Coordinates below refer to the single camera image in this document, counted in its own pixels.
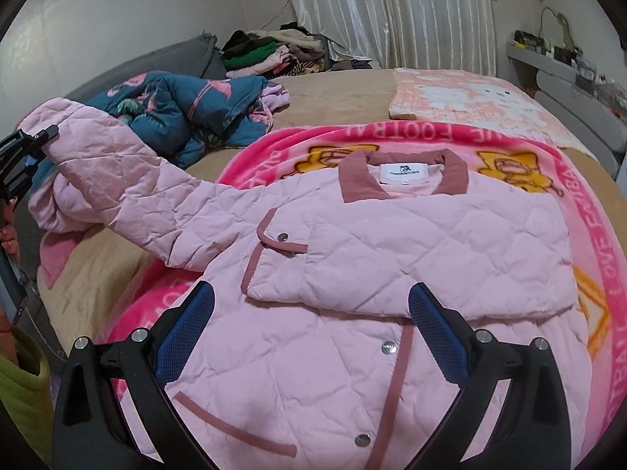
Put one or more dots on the blue flamingo print duvet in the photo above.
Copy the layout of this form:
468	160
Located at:
171	112

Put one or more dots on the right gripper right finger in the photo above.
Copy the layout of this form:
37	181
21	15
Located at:
510	411

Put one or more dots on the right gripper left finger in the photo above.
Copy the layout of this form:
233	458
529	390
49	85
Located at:
90	430

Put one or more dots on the tan bed sheet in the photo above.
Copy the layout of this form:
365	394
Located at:
97	284

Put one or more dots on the pink football fleece blanket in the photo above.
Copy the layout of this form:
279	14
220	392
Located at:
599	265

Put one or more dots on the white striped curtain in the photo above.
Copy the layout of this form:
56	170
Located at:
418	34

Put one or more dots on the pink quilted jacket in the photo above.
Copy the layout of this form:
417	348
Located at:
310	359

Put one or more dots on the pile of folded clothes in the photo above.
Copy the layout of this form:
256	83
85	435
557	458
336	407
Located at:
289	51

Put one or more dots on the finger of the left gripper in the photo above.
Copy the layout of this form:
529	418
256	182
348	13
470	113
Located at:
21	145

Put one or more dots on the pink checkered kitty blanket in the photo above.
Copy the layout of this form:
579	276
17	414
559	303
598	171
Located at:
461	97

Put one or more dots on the grey cluttered shelf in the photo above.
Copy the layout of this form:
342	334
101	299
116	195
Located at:
591	114

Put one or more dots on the grey bed headboard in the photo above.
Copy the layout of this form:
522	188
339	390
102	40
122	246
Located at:
198	56

